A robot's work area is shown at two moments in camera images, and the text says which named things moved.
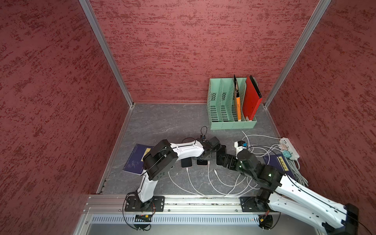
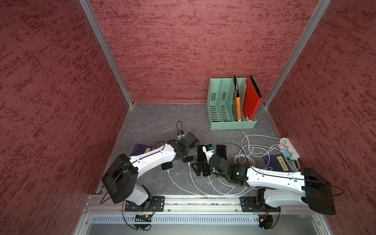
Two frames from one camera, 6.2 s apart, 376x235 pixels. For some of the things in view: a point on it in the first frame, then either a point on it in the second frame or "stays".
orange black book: x=237 y=101 stays
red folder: x=251 y=101 stays
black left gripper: x=209 y=157 to x=192 y=152
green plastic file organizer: x=221 y=105 stays
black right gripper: x=232 y=158 to x=199 y=165
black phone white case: x=220 y=154 stays
